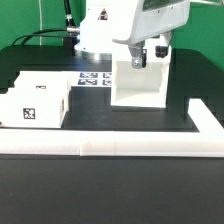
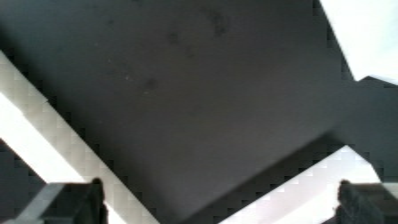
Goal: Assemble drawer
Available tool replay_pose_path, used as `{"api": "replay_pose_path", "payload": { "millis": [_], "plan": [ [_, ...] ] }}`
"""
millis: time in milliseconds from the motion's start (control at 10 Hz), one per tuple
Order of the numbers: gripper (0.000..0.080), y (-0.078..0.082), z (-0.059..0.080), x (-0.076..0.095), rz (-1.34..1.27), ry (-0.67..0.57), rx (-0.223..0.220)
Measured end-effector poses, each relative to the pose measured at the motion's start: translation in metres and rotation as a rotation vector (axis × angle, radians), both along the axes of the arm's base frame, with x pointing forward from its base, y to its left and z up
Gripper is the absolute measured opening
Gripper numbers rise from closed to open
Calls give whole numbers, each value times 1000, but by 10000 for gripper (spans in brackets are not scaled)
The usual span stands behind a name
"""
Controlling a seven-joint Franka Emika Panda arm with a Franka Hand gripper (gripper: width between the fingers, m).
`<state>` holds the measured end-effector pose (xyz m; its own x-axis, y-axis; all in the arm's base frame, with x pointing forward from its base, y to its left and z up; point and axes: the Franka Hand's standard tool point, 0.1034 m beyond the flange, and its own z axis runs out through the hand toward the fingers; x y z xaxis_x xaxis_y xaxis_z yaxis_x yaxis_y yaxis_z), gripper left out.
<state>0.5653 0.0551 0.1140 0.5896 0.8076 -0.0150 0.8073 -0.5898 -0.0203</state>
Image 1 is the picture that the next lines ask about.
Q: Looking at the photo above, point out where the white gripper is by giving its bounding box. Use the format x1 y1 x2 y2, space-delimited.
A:
111 0 190 69

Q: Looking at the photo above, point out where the white drawer cabinet box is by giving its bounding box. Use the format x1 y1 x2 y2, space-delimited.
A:
111 38 172 108

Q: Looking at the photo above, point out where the white front drawer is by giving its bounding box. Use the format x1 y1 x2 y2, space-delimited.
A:
0 90 69 128

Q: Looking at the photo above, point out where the white drawer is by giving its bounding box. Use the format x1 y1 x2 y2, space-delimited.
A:
14 71 71 96
0 90 69 128

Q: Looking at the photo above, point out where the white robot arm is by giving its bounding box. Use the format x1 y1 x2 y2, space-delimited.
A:
75 0 190 69

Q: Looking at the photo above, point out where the white rear drawer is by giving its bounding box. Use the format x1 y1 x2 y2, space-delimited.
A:
14 71 71 96

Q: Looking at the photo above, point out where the fiducial marker sheet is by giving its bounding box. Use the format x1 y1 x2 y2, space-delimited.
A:
71 71 112 87

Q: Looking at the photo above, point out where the black connector box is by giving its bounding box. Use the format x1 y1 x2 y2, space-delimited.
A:
63 36 78 52

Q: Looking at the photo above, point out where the white L-shaped border fence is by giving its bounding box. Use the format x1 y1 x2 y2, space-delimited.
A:
0 98 224 158

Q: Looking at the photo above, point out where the black cable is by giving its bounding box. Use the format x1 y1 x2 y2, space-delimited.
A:
11 0 81 47

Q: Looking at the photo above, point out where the white cord on wall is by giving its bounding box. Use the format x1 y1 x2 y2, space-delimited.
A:
37 0 44 46

